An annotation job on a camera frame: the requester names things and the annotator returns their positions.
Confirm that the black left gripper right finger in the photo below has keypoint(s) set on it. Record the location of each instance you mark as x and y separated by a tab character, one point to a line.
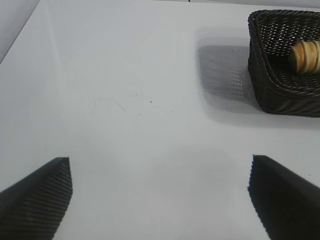
287	205

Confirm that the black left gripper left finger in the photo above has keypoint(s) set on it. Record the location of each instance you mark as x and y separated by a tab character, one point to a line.
35	200

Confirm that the dark brown woven wicker basket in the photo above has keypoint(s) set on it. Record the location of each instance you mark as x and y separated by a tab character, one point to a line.
275	95

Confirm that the long twisted striped bread loaf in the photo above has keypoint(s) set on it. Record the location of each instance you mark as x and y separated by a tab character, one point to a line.
306	58

